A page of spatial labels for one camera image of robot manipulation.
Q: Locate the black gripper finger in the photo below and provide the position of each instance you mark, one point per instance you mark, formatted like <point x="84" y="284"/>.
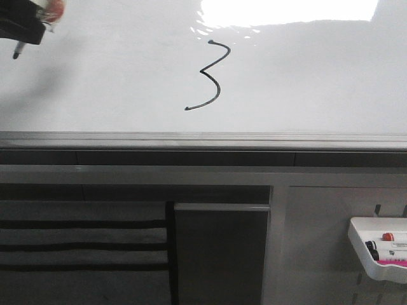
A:
<point x="21" y="21"/>

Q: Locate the large whiteboard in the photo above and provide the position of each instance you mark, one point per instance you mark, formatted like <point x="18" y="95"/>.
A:
<point x="265" y="74"/>

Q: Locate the grey fabric striped organizer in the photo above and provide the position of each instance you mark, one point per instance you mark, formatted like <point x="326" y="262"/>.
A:
<point x="87" y="253"/>

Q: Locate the dark grey cabinet panel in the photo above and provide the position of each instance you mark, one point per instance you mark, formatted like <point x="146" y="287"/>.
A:
<point x="220" y="255"/>

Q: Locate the grey pegboard panel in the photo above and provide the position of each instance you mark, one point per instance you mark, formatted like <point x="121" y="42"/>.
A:
<point x="320" y="264"/>

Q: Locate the black capped marker lower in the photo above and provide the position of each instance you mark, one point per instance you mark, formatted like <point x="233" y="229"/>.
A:
<point x="388" y="255"/>

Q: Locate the black capped marker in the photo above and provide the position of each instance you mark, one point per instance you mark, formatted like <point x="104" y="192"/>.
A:
<point x="385" y="245"/>
<point x="388" y="255"/>

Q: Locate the red capped marker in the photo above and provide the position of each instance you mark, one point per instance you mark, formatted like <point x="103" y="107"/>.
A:
<point x="395" y="236"/>

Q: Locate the black capped marker upper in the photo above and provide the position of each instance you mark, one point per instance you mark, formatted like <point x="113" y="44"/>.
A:
<point x="385" y="245"/>

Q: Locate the white plastic marker tray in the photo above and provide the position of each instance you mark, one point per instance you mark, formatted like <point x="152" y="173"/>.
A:
<point x="362" y="229"/>

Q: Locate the pink eraser block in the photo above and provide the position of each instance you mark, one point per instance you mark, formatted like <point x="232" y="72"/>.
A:
<point x="392" y="262"/>

